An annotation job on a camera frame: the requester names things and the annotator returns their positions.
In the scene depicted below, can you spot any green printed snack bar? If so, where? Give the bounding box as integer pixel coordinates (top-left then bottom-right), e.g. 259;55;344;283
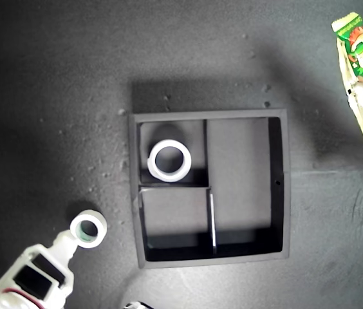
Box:
330;12;363;175

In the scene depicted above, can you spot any white tape roll green core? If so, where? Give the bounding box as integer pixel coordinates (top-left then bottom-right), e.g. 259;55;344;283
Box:
69;209;108;249

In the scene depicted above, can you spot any large white tape roll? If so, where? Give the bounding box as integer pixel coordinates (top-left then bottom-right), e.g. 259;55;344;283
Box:
147;138;192;183

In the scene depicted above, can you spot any black tray with wells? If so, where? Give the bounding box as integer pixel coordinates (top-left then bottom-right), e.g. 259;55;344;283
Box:
129;107;290;270

